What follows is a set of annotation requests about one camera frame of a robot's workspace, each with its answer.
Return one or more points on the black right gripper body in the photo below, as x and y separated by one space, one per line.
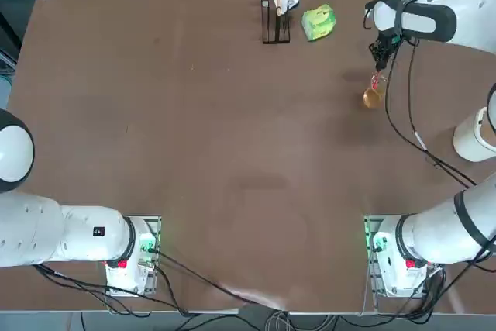
383 46

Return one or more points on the red stirring stick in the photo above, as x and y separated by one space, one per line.
375 81

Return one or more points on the clear glass measuring cup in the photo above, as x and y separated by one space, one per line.
373 98

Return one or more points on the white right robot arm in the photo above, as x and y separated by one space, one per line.
426 230

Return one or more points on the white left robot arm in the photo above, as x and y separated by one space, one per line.
38 230

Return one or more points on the green tissue packet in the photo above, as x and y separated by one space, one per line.
318 23

